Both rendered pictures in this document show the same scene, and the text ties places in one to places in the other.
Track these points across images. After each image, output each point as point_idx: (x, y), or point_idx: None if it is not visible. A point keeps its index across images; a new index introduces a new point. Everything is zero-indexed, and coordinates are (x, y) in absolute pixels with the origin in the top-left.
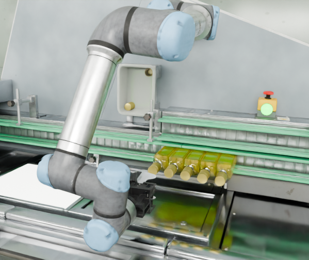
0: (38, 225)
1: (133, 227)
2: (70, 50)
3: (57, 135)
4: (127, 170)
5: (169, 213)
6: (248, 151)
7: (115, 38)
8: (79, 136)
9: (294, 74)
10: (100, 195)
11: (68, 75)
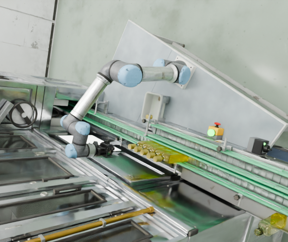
0: None
1: (105, 168)
2: None
3: (111, 124)
4: (87, 126)
5: (129, 170)
6: (189, 153)
7: (106, 72)
8: (78, 109)
9: (236, 115)
10: (74, 133)
11: (127, 94)
